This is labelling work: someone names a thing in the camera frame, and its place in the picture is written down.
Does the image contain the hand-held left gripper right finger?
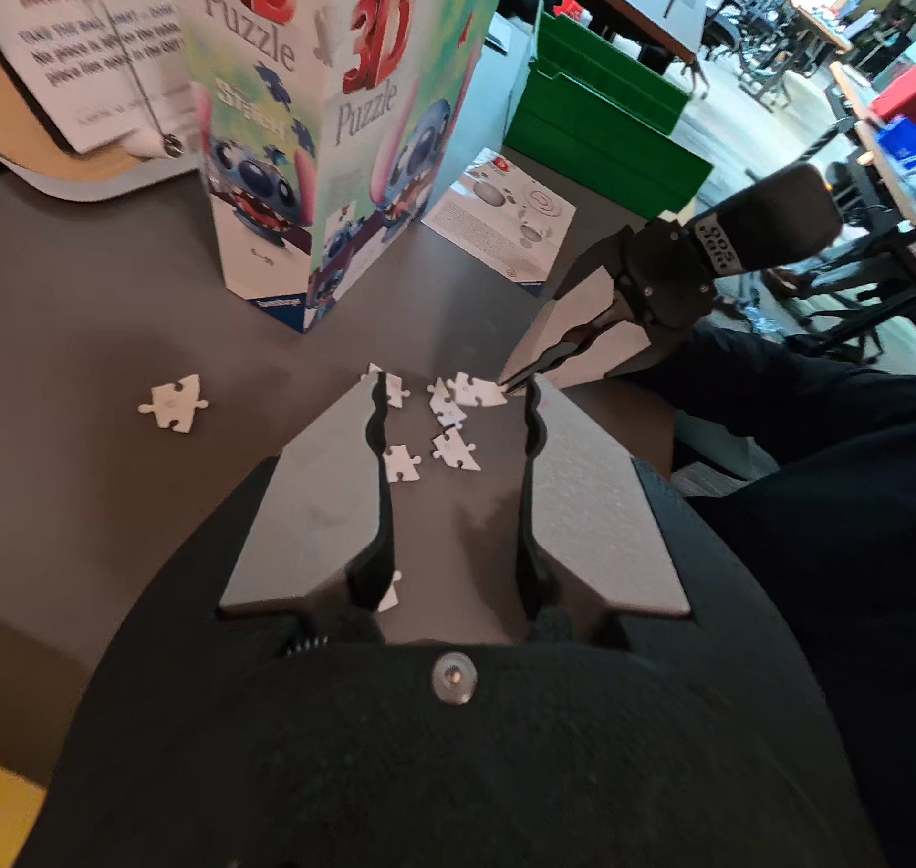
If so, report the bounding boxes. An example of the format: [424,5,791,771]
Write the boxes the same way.
[515,374,693,622]

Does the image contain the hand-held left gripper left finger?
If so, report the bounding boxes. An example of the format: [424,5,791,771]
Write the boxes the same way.
[217,371,396,619]

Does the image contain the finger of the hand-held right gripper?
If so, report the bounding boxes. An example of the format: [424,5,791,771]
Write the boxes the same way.
[497,267,620,391]
[515,320,656,391]

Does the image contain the white puzzle pieces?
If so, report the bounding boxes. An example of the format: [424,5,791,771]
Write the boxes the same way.
[137,362,482,615]

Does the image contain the person's right forearm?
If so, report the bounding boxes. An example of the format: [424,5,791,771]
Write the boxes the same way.
[623,320,916,468]

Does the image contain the cartoon print puzzle box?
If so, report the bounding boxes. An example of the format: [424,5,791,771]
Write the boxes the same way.
[168,0,518,334]

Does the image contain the folded instruction leaflet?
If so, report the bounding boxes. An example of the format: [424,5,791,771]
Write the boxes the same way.
[421,147,578,298]

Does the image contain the green plastic bin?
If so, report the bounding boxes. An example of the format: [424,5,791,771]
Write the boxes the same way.
[503,2,715,221]

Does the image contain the black office chair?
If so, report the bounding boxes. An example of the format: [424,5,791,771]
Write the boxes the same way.
[751,224,916,368]

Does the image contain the person's dark clothed body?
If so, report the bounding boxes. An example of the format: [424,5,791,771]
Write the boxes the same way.
[673,417,916,868]

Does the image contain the blue storage bin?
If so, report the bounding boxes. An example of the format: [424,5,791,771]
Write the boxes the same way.
[874,117,916,168]

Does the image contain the red storage bin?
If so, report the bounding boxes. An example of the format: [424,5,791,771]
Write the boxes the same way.
[869,67,916,125]

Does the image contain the white board base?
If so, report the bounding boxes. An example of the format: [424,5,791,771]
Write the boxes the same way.
[0,153,208,204]

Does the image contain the yellow plastic bin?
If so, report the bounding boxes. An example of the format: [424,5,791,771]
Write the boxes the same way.
[0,768,47,868]

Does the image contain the printed instruction sheet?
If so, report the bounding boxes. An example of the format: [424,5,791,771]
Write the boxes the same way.
[0,0,198,162]

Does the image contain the metal bead chain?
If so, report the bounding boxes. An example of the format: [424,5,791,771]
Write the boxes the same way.
[64,0,186,161]

